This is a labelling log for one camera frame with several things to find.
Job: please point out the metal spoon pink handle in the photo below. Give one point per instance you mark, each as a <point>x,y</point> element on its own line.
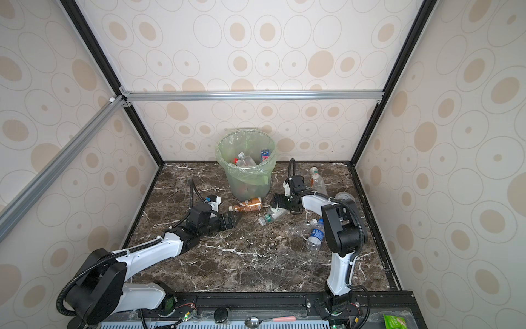
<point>255,322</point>

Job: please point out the horizontal aluminium frame bar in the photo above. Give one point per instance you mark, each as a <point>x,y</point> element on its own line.
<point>257,95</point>

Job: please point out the clear bottle green cap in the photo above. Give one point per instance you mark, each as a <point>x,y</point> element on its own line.
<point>271,215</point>

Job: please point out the clear square bottle white cap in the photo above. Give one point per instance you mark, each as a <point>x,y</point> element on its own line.
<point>246,160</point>

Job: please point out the clear bottle blue cap right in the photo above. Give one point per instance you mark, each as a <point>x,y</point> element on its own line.
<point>316,237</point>

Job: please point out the clear adhesive tape roll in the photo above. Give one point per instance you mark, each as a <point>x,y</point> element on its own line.
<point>345,197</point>

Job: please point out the grey mesh waste bin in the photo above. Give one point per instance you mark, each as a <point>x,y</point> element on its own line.
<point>242,191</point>

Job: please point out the black round knob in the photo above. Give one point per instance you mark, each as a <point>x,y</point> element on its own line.
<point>221,315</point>

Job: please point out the green packet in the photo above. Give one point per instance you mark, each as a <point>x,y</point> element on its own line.
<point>395,322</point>

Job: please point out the left slanted aluminium bar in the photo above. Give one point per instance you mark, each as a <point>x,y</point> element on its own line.
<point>24,201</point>

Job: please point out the brown tea bottle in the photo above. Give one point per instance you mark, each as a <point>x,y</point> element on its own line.
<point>251,205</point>

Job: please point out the blue label bottle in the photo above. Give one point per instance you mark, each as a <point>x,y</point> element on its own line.
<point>264,155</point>

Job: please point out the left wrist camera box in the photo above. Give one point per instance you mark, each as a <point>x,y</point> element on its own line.
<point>214,201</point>

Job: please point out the crushed clear bottle blue cap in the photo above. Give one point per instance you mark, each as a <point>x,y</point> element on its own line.
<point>302,228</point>

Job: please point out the clear bottle green white label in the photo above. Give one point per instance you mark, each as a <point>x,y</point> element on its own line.
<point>316,182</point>

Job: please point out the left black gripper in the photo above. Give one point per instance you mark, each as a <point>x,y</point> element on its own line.
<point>224,225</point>

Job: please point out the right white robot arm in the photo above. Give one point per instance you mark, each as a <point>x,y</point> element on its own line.
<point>344,231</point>

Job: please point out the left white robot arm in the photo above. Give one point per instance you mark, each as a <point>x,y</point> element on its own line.
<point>101,286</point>

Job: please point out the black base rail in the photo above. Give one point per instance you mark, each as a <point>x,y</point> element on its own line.
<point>196,310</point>

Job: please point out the green plastic bin liner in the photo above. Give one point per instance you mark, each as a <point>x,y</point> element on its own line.
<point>250,141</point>

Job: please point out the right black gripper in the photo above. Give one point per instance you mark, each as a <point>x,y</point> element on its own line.
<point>276,200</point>

